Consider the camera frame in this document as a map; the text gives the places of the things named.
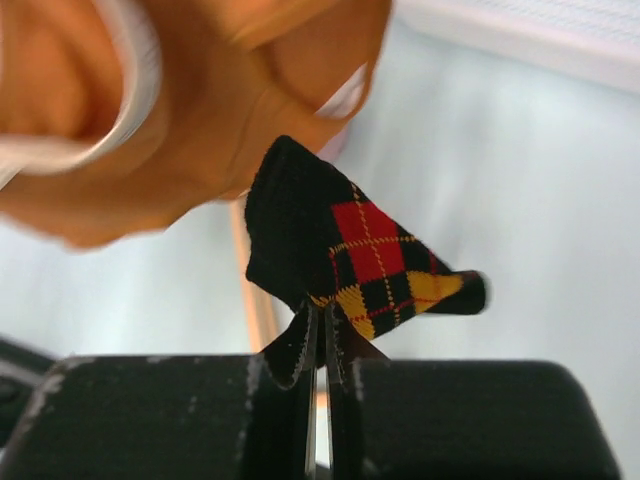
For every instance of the white plastic basket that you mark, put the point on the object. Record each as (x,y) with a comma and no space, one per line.
(596,41)

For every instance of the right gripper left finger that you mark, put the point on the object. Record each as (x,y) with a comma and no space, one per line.
(174,417)

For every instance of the orange brown garment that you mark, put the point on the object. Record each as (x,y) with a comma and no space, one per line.
(119,117)

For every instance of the mauve cloth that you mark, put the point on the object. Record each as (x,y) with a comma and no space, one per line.
(331,151)

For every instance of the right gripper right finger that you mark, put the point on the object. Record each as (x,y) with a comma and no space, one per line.
(456,419)

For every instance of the argyle sock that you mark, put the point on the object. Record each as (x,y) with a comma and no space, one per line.
(316,238)

